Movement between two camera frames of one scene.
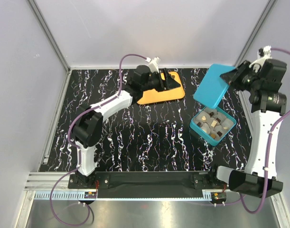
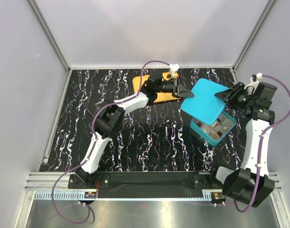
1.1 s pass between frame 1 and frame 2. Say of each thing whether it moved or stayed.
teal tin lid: moved
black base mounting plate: stayed
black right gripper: moved
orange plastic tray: stayed
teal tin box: stayed
